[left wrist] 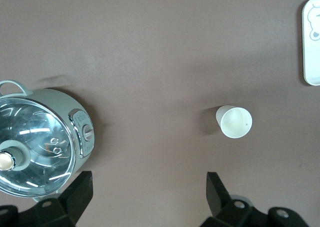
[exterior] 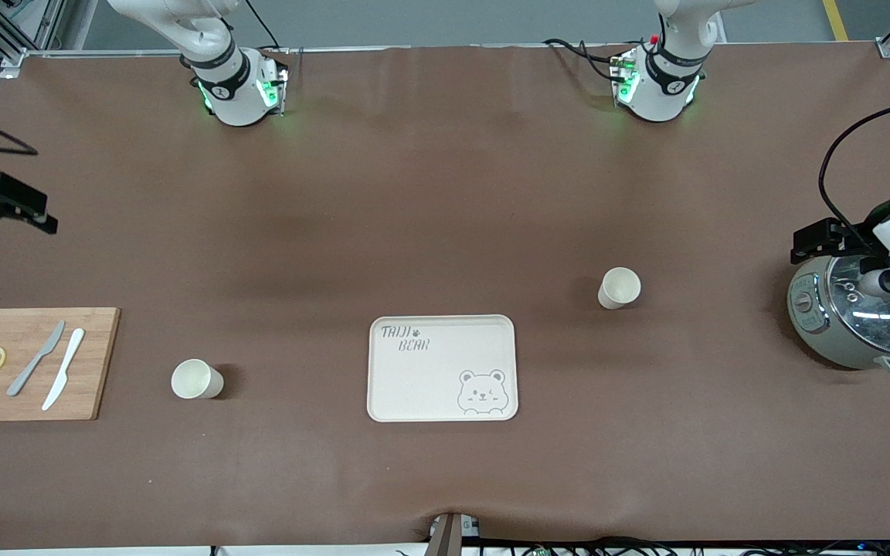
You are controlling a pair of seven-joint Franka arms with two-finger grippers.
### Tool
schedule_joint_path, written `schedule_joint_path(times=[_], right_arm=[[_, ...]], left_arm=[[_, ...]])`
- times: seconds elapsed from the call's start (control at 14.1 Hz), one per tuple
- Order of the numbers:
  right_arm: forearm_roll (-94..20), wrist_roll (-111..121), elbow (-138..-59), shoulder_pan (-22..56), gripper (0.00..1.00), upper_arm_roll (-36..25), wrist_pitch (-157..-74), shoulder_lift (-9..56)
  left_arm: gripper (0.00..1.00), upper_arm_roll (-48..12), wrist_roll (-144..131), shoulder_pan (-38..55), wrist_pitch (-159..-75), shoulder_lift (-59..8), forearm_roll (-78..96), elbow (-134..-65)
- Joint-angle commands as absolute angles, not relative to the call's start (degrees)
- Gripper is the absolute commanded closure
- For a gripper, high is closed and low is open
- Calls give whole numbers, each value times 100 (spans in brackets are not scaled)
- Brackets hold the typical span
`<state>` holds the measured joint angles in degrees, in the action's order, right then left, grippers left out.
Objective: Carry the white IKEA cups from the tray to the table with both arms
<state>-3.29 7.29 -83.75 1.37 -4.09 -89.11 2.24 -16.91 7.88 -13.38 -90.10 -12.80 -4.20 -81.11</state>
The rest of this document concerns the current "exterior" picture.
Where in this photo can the white plastic cup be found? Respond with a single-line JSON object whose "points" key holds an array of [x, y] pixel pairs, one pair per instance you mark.
{"points": [[619, 287], [196, 380]]}

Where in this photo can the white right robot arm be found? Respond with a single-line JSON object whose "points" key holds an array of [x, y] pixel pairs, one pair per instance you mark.
{"points": [[232, 93]]}

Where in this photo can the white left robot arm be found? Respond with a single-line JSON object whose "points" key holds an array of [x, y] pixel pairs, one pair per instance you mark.
{"points": [[661, 93]]}

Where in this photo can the glass pot lid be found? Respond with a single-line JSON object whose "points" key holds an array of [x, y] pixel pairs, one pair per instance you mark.
{"points": [[862, 316]]}

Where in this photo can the grey-green electric cooking pot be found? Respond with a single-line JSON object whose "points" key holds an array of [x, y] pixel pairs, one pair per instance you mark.
{"points": [[816, 332]]}

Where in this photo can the grey plastic knife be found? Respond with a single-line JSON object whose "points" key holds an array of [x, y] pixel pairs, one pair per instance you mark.
{"points": [[32, 367]]}

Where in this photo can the white plastic knife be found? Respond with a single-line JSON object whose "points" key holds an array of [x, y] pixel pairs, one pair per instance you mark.
{"points": [[65, 369]]}

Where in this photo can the wooden cutting board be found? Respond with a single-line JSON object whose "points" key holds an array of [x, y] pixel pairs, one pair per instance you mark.
{"points": [[97, 363]]}

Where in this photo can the brown table cover mat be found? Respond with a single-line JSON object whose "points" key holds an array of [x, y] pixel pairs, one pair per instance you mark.
{"points": [[445, 193]]}

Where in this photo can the white bear print tray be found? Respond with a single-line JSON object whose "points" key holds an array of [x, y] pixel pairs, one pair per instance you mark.
{"points": [[429, 386]]}

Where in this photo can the metal mount bracket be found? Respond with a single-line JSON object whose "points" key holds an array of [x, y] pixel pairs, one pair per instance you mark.
{"points": [[445, 540]]}

